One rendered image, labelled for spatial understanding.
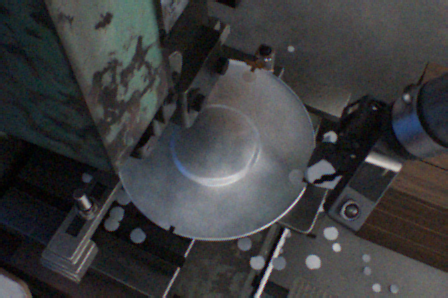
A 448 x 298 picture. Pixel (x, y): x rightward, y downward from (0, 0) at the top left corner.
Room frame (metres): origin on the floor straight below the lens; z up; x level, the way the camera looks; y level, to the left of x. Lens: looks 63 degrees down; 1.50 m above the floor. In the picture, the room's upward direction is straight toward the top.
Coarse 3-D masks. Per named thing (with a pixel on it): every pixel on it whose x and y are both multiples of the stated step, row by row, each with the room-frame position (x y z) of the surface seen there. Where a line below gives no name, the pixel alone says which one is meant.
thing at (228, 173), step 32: (224, 96) 0.46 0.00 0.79; (256, 96) 0.46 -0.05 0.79; (288, 96) 0.46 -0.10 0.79; (192, 128) 0.40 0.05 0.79; (224, 128) 0.40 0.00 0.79; (256, 128) 0.40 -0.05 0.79; (288, 128) 0.40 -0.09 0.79; (128, 160) 0.35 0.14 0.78; (160, 160) 0.35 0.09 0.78; (192, 160) 0.35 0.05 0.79; (224, 160) 0.35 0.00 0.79; (256, 160) 0.35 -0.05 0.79; (288, 160) 0.35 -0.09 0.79; (128, 192) 0.30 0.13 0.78; (160, 192) 0.30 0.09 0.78; (192, 192) 0.30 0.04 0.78; (224, 192) 0.30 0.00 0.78; (256, 192) 0.30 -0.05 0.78; (288, 192) 0.30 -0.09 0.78; (160, 224) 0.25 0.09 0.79; (192, 224) 0.26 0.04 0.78; (224, 224) 0.26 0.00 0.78; (256, 224) 0.25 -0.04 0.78
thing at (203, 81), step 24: (168, 0) 0.38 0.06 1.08; (192, 0) 0.43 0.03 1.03; (168, 24) 0.38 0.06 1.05; (192, 24) 0.42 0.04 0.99; (168, 48) 0.37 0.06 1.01; (192, 48) 0.40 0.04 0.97; (216, 48) 0.41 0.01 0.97; (192, 72) 0.37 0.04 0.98; (216, 72) 0.40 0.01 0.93; (192, 96) 0.35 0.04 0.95; (192, 120) 0.35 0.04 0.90
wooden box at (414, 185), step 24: (432, 72) 0.81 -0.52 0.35; (408, 168) 0.54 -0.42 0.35; (432, 168) 0.54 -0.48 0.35; (408, 192) 0.48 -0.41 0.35; (432, 192) 0.48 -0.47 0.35; (384, 216) 0.48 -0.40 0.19; (408, 216) 0.47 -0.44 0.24; (432, 216) 0.45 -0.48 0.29; (384, 240) 0.47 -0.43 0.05; (408, 240) 0.45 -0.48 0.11; (432, 240) 0.43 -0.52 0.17; (432, 264) 0.41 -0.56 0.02
